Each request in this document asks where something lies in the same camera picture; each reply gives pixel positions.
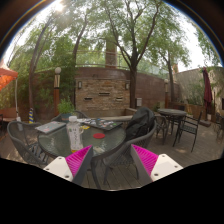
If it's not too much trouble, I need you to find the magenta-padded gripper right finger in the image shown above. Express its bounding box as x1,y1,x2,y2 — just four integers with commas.
129,143,184,186

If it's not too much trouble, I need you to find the dark-trunked tall tree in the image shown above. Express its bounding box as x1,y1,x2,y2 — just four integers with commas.
96,0,174,109

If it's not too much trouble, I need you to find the black laptop with stickers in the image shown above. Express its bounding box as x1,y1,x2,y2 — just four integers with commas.
83,117,124,131

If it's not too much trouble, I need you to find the orange canopy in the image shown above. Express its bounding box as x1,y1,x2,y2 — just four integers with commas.
0,63,19,93

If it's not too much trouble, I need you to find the flat round red coaster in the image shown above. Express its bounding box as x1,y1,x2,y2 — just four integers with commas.
92,132,106,140

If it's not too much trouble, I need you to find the folded maroon patio umbrella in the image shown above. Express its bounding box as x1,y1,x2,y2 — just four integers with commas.
202,67,214,121

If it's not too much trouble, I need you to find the globe-topped lamp post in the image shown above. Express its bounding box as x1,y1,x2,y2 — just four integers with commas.
53,66,63,117

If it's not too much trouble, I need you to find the black metal patio chair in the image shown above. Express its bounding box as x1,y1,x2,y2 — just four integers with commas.
172,111,203,153

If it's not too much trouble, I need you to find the blue yellow striped bollard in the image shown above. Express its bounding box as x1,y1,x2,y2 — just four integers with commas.
28,107,35,125

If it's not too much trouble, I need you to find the green plant in teal pot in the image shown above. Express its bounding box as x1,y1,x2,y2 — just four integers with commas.
57,98,76,116

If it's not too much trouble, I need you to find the black backpack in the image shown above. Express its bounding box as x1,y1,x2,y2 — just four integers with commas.
124,106,156,141

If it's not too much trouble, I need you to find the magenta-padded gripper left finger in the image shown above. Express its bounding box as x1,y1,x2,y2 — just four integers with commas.
43,145,94,186

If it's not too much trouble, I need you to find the clear white-capped drink bottle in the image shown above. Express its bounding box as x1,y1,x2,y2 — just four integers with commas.
65,115,85,154

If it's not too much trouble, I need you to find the dark round patio table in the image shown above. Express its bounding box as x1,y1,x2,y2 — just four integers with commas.
157,108,188,145

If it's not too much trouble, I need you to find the silver laptop with stickers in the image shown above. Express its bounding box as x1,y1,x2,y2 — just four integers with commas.
34,120,67,134

